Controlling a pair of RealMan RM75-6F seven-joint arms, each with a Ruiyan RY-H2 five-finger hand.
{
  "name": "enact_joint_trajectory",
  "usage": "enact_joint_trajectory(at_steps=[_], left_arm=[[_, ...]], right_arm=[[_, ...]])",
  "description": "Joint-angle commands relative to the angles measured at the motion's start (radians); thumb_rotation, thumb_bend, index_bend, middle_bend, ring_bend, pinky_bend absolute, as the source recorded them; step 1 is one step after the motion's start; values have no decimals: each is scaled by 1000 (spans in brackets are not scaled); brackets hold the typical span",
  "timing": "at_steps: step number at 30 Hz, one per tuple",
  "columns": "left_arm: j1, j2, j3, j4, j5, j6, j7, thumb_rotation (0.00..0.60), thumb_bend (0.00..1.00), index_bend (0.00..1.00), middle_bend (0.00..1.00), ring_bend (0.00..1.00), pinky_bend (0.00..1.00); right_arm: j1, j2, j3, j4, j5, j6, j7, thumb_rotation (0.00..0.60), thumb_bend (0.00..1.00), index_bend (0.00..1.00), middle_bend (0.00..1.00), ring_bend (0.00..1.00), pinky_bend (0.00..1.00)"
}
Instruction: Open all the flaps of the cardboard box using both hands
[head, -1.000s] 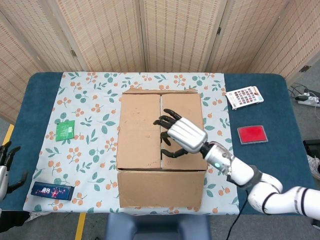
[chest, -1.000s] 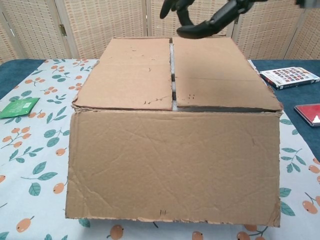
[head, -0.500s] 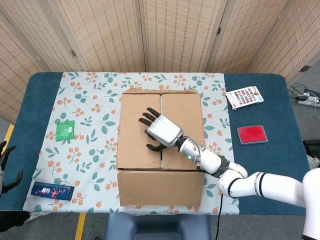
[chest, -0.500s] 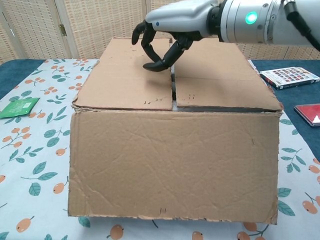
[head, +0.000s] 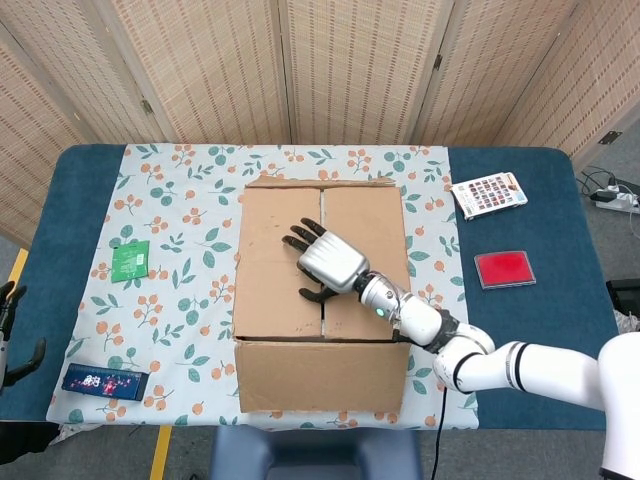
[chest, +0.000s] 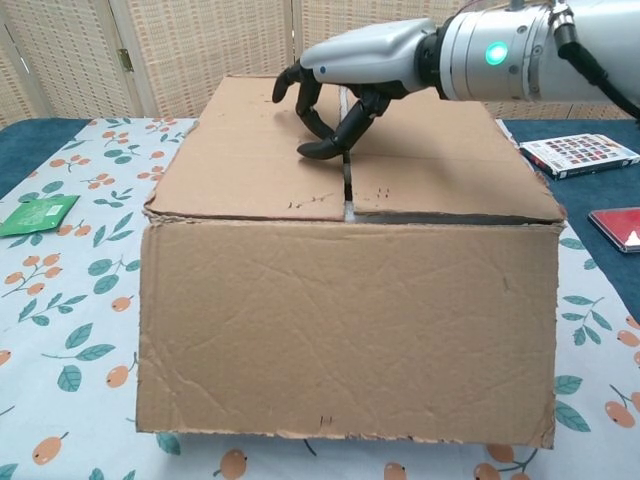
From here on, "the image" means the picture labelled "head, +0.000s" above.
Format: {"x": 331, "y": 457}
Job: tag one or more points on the cardboard box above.
{"x": 320, "y": 375}

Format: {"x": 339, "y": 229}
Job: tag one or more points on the dark blue rectangular box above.
{"x": 107, "y": 384}

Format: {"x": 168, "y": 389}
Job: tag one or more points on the white sneaker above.
{"x": 75, "y": 432}
{"x": 631, "y": 322}

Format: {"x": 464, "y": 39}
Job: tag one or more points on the green sachet packet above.
{"x": 130, "y": 261}

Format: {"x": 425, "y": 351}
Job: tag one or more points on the black floor object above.
{"x": 622, "y": 295}

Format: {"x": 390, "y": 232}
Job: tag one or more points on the floral print tablecloth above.
{"x": 175, "y": 225}

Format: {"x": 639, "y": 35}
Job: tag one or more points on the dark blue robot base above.
{"x": 315, "y": 452}

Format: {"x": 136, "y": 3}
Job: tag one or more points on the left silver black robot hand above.
{"x": 35, "y": 352}

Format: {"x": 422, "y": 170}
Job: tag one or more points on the colourful patterned card box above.
{"x": 490, "y": 196}

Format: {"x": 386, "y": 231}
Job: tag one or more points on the woven folding screen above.
{"x": 350, "y": 65}

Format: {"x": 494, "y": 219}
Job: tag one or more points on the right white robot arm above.
{"x": 550, "y": 365}

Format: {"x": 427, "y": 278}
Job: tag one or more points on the red ink pad case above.
{"x": 504, "y": 269}

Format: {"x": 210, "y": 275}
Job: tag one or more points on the white power strip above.
{"x": 617, "y": 199}

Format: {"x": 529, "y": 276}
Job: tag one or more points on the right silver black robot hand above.
{"x": 332, "y": 260}

